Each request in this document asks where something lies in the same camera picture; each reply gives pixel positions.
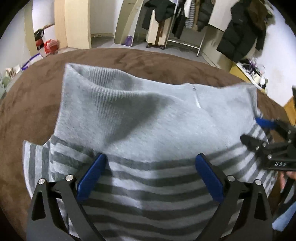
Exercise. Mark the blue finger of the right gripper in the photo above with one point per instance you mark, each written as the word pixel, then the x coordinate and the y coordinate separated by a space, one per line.
pixel 253 144
pixel 267 124

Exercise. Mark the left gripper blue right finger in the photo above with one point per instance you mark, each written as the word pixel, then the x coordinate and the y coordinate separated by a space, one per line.
pixel 243 212

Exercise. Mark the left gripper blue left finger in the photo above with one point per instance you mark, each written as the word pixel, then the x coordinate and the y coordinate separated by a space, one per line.
pixel 45 220

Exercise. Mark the grey striped hoodie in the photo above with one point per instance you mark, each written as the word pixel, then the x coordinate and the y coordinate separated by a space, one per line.
pixel 151 133

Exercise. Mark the white clothes rack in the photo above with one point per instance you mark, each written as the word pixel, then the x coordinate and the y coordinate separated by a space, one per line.
pixel 183 37

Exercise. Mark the yellow side table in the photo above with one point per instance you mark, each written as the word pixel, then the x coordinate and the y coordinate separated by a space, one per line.
pixel 239 71

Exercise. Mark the black puffer jacket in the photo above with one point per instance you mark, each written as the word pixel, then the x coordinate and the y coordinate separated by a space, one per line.
pixel 247 29

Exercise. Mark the brown bed blanket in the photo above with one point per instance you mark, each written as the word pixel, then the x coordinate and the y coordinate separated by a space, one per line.
pixel 29 110

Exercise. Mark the striped shirt hanging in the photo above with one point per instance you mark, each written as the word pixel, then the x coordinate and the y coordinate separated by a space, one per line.
pixel 189 10

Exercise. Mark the beige suitcase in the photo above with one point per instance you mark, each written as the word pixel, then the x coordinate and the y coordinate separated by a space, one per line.
pixel 158 33

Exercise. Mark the black coat on suitcase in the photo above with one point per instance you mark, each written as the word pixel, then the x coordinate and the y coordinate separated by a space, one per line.
pixel 163 9

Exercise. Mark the standing mirror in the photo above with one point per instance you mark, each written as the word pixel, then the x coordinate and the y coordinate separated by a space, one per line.
pixel 127 22

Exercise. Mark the red bag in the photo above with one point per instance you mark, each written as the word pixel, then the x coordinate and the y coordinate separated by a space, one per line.
pixel 51 46

